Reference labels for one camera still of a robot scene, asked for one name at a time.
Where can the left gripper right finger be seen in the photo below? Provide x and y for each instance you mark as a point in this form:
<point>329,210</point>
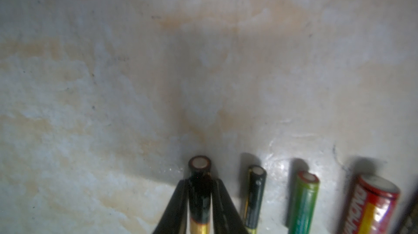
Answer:
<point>226,219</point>

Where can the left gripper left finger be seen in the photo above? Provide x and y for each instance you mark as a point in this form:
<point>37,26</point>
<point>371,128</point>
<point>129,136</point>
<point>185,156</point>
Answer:
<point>174,219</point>

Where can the black gold AAA battery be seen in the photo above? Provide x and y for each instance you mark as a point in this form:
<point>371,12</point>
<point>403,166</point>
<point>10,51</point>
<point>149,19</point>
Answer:
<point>408,223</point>

